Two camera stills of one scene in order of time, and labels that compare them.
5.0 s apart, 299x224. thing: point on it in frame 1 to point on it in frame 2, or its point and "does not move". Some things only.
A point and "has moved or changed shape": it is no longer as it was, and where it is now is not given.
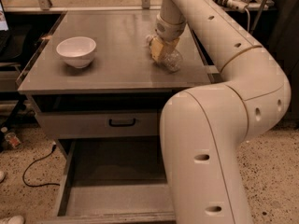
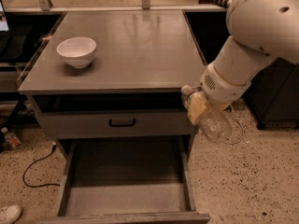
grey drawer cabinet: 93,78 does not move
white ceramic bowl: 78,50 does not move
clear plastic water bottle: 172,61 has moved or changed shape
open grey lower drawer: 114,181 does not move
